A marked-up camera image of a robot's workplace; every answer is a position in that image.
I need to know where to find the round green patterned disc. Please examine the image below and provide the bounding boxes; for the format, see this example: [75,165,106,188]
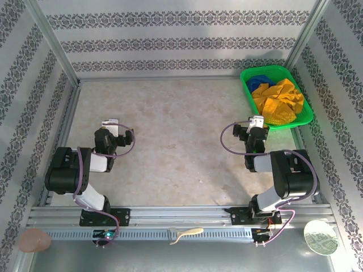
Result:
[303,220,340,257]

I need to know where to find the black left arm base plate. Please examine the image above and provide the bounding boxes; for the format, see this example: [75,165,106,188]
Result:
[79,208,131,227]

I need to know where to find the blue t-shirt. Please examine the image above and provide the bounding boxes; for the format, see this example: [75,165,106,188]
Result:
[246,74,276,93]

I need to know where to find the pink round disc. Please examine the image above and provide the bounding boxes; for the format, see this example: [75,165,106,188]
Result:
[18,228,53,253]

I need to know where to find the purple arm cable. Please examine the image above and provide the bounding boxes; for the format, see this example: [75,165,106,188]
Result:
[220,120,318,247]
[72,122,136,249]

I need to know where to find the aluminium side rail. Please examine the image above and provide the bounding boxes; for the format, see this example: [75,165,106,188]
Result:
[38,80,83,207]
[291,127,330,205]

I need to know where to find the green plastic basket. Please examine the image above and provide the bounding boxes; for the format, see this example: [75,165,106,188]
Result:
[239,65,314,133]

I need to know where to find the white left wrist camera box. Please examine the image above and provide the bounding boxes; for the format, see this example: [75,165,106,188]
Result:
[101,118,119,137]

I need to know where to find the aluminium frame post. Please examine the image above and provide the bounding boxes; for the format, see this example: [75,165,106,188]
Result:
[285,0,331,67]
[24,0,79,83]

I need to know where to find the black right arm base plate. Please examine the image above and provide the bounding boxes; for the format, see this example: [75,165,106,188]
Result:
[225,206,283,227]

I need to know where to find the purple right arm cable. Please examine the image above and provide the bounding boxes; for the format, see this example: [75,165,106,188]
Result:
[220,120,318,247]

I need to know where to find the cream handled peeler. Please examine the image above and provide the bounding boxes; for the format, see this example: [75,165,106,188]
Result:
[167,227,205,246]

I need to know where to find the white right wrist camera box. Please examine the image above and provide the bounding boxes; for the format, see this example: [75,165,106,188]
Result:
[246,115,265,134]

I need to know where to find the aluminium mounting rail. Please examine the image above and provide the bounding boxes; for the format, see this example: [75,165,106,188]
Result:
[26,205,337,228]

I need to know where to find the grey slotted cable duct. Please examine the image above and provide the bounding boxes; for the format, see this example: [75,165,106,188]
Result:
[45,228,254,242]

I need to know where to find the aluminium back rail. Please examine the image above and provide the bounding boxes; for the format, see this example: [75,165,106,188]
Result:
[75,75,242,83]

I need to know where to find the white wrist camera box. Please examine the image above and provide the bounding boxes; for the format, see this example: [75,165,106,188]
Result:
[101,118,119,137]
[246,115,265,134]

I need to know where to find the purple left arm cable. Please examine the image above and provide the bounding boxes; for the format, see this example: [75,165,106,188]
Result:
[72,122,136,249]

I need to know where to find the yellow t-shirt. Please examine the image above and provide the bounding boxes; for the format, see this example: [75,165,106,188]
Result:
[251,78,305,126]

